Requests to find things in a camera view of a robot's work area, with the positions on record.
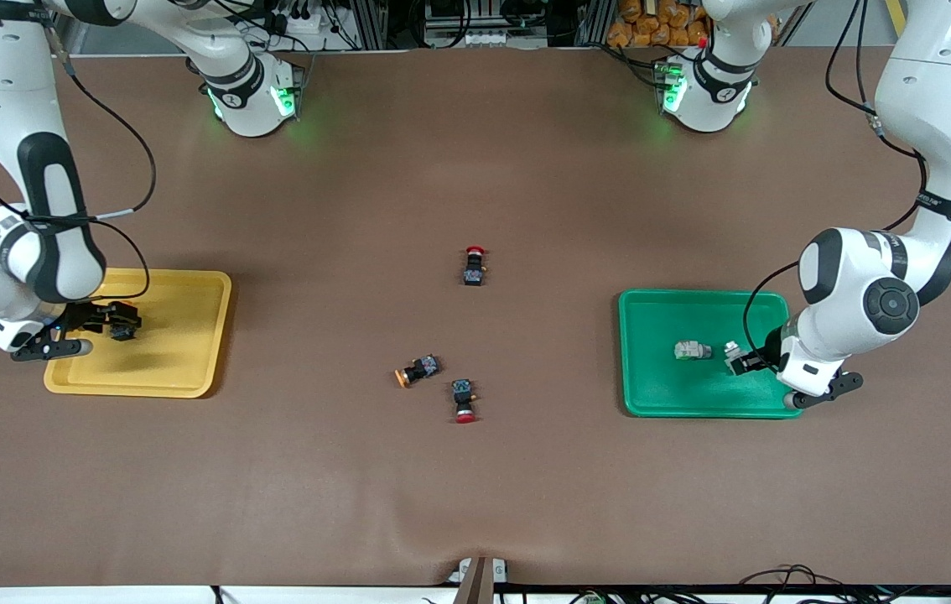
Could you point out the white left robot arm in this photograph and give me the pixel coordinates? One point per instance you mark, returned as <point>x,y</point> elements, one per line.
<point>937,84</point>

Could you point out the red push button switch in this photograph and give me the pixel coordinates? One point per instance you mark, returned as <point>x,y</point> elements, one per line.
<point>475,267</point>
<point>464,399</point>

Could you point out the green plastic tray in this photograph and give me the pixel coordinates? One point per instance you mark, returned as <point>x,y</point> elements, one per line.
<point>660,386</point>

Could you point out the brown table mat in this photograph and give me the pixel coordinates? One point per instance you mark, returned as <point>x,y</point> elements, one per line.
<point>475,486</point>

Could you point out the white power strip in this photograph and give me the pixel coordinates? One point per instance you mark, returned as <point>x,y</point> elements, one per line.
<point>301,22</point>

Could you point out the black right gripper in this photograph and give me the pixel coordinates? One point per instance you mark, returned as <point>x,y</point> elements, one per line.
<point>90,317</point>

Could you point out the yellow push button switch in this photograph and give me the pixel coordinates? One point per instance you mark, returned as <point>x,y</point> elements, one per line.
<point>418,370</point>
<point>125,330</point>

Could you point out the bag of orange snacks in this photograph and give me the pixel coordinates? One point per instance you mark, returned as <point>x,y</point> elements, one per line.
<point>660,23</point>

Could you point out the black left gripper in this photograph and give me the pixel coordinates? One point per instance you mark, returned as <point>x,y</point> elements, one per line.
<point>764,358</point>

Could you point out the yellow plastic tray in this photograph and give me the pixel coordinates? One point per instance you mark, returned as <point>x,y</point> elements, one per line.
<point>165,352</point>

